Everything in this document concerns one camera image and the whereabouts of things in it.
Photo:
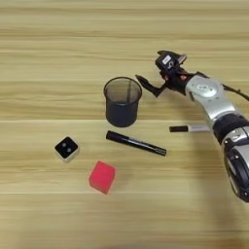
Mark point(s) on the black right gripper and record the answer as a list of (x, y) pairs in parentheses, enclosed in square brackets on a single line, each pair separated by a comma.
[(176, 81)]

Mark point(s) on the black mesh pen cup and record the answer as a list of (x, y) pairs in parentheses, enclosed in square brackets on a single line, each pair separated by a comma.
[(122, 113)]

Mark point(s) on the white marker black cap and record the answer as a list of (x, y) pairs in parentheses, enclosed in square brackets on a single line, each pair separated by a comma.
[(194, 128)]

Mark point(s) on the black marker pen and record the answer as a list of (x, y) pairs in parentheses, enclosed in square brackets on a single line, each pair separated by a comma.
[(136, 143)]

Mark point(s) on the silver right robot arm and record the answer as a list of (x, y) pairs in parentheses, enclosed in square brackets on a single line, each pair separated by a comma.
[(220, 107)]

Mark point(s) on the small black box white label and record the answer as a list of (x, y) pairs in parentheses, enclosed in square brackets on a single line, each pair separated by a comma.
[(165, 62)]

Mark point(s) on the red foam cube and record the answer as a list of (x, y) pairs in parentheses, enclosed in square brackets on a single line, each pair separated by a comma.
[(102, 178)]

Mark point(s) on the small black white cube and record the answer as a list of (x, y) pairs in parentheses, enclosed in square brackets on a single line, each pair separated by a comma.
[(66, 148)]

